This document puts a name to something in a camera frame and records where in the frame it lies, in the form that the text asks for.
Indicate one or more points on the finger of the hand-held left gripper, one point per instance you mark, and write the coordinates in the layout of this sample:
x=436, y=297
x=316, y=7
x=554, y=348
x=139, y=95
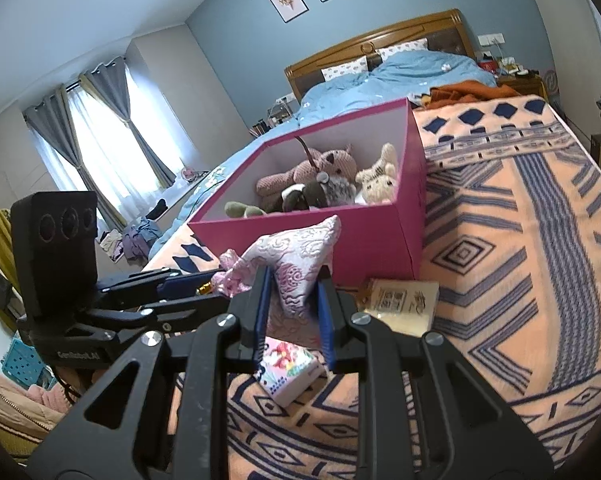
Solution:
x=185, y=282
x=180, y=310

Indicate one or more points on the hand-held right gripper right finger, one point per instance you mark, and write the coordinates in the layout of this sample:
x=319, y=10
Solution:
x=326, y=320

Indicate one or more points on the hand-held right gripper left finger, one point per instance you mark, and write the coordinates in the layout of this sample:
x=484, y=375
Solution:
x=263, y=310

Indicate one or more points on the pink brocade pouch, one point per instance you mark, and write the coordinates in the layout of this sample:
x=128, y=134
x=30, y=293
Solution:
x=300, y=260

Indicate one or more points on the floral tissue pack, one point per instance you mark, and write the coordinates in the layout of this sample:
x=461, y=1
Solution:
x=293, y=375

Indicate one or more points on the pink cardboard box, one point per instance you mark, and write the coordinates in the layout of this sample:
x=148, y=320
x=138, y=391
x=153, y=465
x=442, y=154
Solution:
x=370, y=240

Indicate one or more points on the green plush toy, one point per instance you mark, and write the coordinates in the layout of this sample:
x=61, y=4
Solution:
x=245, y=210

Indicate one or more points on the brown plush dog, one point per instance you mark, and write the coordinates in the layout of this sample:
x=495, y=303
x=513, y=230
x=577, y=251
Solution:
x=300, y=197

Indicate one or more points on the beige plush bunny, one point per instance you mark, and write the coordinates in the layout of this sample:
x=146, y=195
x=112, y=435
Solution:
x=378, y=180

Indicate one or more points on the pink knitted plush toy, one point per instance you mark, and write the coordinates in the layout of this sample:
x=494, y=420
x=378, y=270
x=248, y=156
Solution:
x=330, y=165

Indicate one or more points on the pile of clothes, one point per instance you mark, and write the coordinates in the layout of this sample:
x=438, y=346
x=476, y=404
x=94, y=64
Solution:
x=135, y=242

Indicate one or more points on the black cloth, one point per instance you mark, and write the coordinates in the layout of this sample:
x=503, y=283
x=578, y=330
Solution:
x=158, y=210

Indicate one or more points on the beige printed card packet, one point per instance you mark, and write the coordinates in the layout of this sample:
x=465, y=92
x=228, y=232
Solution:
x=405, y=305

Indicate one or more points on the white window bench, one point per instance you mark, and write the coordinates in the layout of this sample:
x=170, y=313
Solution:
x=180, y=195

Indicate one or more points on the teal plastic basket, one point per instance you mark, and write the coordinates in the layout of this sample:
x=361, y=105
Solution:
x=25, y=362

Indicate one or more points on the small pink object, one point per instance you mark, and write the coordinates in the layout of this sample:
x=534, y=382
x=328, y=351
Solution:
x=193, y=175

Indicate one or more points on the grey curtain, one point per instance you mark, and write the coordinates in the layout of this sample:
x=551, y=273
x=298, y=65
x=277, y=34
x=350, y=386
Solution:
x=65, y=150
x=140, y=135

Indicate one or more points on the white sheer curtain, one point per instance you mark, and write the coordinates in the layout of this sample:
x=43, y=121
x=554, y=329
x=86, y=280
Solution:
x=105, y=160

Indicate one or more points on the pink fuzzy garment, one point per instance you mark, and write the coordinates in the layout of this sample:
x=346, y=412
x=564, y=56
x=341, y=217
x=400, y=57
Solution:
x=40, y=400

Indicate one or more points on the group of cosmetic bottles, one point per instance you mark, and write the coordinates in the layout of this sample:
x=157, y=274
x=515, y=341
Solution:
x=260, y=129

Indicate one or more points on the tan jacket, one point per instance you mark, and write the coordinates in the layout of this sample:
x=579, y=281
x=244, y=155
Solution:
x=10, y=435

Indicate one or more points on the beige built-in wardrobe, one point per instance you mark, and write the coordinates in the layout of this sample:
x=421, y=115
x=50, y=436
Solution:
x=195, y=100

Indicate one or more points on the clear cosmetics organizer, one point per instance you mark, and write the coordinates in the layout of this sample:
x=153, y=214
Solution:
x=283, y=112

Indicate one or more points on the orange patterned blanket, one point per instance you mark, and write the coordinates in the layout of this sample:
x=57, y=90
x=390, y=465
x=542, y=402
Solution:
x=505, y=210

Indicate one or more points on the white printed pillow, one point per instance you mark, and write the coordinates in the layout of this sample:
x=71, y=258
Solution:
x=345, y=69
x=403, y=50

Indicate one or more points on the rust brown cloth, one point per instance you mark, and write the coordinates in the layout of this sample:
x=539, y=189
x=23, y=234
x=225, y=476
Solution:
x=470, y=92

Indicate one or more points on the blue floral duvet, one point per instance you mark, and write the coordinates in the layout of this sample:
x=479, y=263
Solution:
x=420, y=67

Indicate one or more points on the pink framed flower picture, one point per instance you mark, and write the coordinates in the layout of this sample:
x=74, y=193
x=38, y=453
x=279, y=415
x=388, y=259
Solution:
x=287, y=1

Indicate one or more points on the small red box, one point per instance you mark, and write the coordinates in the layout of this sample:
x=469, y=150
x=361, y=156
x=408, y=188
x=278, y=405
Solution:
x=489, y=65

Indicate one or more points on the wooden bed headboard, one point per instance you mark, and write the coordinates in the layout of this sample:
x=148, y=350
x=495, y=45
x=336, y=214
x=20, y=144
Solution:
x=410, y=27

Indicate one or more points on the wooden nightstand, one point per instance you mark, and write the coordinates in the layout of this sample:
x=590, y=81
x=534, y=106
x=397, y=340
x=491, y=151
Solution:
x=522, y=87

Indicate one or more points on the white wall socket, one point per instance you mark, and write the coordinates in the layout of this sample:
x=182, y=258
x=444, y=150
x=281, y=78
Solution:
x=284, y=97
x=490, y=39

